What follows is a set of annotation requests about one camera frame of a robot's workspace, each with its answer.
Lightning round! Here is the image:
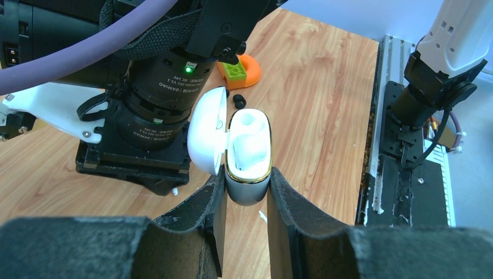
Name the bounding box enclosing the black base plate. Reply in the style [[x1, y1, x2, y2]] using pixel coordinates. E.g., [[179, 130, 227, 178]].
[[355, 81, 448, 227]]

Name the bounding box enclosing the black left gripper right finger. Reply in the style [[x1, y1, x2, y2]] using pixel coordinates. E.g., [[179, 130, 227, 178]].
[[266, 167, 492, 278]]

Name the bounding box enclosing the slotted cable duct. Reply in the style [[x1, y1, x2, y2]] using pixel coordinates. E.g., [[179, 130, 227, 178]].
[[426, 144, 456, 227]]

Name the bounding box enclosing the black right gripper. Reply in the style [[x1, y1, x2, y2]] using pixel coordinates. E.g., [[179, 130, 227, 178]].
[[75, 127, 191, 196]]

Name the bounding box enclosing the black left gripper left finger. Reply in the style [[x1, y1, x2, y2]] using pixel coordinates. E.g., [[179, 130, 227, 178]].
[[1, 169, 227, 278]]

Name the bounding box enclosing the white plastic scrap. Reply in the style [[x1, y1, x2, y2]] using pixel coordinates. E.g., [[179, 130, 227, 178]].
[[259, 211, 268, 223]]

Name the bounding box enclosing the orange plastic ring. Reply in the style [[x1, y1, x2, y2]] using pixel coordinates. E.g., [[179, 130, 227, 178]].
[[216, 53, 263, 90]]

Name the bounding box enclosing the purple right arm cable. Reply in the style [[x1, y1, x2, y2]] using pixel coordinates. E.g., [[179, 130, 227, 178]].
[[0, 0, 180, 97]]

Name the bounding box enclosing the white earbud charging case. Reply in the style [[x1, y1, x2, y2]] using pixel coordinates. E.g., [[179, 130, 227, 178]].
[[187, 87, 273, 206]]

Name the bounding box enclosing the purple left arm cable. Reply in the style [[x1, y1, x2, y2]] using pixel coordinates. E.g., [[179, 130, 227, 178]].
[[448, 112, 465, 153]]

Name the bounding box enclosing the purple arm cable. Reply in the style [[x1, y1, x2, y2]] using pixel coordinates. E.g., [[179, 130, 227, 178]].
[[0, 0, 180, 97], [448, 112, 465, 153]]

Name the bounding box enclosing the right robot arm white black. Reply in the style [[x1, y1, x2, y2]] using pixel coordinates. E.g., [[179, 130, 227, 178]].
[[1, 1, 283, 195]]

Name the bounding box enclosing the black eartip lower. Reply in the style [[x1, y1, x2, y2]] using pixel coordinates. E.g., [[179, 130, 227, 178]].
[[233, 94, 247, 110]]

